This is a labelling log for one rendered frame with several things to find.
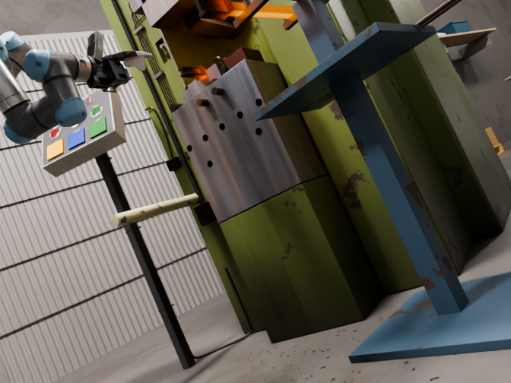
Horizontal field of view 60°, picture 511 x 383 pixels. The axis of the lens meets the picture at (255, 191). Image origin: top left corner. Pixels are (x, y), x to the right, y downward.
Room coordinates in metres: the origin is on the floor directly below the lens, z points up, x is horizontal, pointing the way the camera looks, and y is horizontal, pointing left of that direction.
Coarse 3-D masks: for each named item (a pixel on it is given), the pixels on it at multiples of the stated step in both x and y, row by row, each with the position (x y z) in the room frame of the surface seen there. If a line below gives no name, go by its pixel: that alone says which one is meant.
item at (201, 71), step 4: (180, 68) 1.50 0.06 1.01; (184, 68) 1.51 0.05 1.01; (188, 68) 1.52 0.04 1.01; (192, 68) 1.54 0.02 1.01; (196, 68) 1.56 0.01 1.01; (200, 68) 1.57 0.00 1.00; (204, 68) 1.57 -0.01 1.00; (184, 72) 1.50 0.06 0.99; (188, 72) 1.50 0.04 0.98; (192, 72) 1.52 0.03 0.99; (196, 72) 1.54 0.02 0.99; (200, 72) 1.57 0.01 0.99; (204, 72) 1.56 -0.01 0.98; (180, 76) 1.51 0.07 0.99; (184, 76) 1.51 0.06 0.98; (188, 76) 1.53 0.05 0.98; (192, 76) 1.55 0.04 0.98; (196, 76) 1.56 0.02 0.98; (200, 76) 1.57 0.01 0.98; (196, 80) 1.59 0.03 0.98
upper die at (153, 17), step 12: (156, 0) 1.61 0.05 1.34; (168, 0) 1.59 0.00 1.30; (180, 0) 1.57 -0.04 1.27; (192, 0) 1.60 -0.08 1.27; (240, 0) 1.88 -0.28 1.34; (144, 12) 1.65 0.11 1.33; (156, 12) 1.63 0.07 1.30; (168, 12) 1.61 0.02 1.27; (180, 12) 1.64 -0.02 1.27; (156, 24) 1.65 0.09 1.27; (168, 24) 1.69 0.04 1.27; (180, 24) 1.73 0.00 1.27; (204, 36) 1.92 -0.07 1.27; (216, 36) 1.97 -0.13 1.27
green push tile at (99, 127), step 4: (100, 120) 1.70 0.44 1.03; (104, 120) 1.70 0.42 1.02; (92, 124) 1.71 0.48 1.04; (96, 124) 1.70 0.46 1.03; (100, 124) 1.69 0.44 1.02; (104, 124) 1.69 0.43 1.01; (92, 128) 1.70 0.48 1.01; (96, 128) 1.69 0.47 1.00; (100, 128) 1.68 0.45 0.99; (104, 128) 1.67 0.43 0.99; (92, 132) 1.69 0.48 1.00; (96, 132) 1.68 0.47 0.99; (100, 132) 1.67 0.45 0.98; (92, 136) 1.68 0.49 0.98; (96, 136) 1.68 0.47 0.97
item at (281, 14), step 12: (204, 0) 1.04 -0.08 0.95; (216, 0) 1.06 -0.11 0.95; (228, 0) 1.07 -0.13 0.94; (204, 12) 1.02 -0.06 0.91; (216, 12) 1.05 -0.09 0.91; (228, 12) 1.07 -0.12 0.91; (240, 12) 1.12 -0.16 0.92; (264, 12) 1.18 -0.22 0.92; (276, 12) 1.21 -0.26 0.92; (288, 12) 1.24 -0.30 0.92
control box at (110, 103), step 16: (96, 96) 1.79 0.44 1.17; (112, 96) 1.78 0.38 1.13; (112, 112) 1.71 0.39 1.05; (64, 128) 1.77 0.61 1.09; (80, 128) 1.74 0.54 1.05; (112, 128) 1.67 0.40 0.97; (48, 144) 1.76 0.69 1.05; (64, 144) 1.73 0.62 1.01; (96, 144) 1.70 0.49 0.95; (112, 144) 1.72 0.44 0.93; (64, 160) 1.72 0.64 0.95; (80, 160) 1.74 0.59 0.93
